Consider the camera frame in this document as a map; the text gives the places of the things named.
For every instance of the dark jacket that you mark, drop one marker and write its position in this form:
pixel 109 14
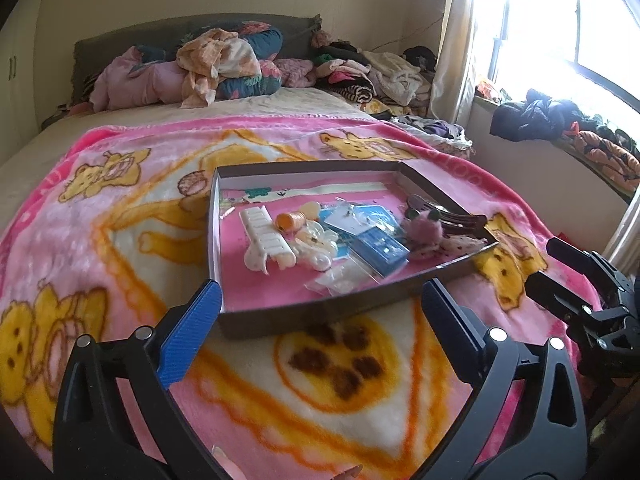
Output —
pixel 530 115

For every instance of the cream curtain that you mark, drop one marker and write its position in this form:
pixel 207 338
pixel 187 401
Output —
pixel 460 35

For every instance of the spotted white scrunchie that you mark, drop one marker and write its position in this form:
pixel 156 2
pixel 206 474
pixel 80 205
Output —
pixel 455 247

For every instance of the small orange cup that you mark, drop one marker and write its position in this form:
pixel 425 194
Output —
pixel 291 220

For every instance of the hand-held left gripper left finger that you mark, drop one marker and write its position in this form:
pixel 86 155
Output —
pixel 192 330

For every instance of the brown comb hair clip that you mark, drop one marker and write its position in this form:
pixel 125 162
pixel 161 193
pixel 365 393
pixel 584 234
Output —
pixel 455 220

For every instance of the white claw hair clip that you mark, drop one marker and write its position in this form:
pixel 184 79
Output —
pixel 265 240

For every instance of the clear plastic packet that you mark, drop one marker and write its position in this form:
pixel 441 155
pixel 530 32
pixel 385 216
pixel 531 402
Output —
pixel 340 280

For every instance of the white wardrobe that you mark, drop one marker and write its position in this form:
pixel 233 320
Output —
pixel 12 75

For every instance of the orange floral cloth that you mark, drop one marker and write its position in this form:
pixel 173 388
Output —
pixel 215 60

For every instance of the orange and black cloth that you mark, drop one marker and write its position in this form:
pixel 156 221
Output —
pixel 610 152

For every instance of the dark blue floral quilt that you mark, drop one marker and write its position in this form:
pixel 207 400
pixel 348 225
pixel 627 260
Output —
pixel 255 40

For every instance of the pink printed blanket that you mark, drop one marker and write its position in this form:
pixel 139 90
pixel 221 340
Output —
pixel 125 220

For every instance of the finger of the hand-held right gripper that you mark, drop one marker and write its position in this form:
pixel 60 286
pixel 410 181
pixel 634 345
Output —
pixel 555 295
pixel 585 262

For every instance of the window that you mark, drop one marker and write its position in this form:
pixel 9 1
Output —
pixel 565 25

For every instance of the bed with beige sheet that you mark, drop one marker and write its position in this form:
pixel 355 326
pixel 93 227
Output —
pixel 280 102

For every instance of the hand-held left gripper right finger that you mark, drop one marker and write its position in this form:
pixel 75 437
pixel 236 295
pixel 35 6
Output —
pixel 450 320

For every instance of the brown cardboard box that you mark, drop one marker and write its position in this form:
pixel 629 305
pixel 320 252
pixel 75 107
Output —
pixel 280 310

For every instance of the person's left hand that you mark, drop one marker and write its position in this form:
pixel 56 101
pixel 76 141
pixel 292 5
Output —
pixel 230 467

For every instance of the pile of mixed clothes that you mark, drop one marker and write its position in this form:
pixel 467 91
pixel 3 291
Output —
pixel 390 75

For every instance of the dark grey headboard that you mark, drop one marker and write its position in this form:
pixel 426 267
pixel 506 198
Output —
pixel 115 40

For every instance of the small blue box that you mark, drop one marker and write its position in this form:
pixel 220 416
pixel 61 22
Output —
pixel 382 252

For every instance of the blue printed card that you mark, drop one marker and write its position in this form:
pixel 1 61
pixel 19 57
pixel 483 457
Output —
pixel 350 220

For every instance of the pink fluffy garment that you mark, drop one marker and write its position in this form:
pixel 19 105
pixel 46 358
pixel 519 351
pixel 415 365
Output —
pixel 290 71

